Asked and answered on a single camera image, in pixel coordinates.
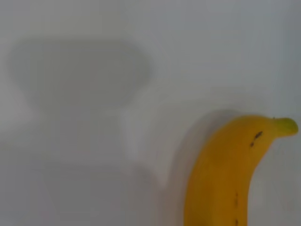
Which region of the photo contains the yellow banana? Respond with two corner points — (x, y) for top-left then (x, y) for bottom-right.
(183, 114), (299, 226)

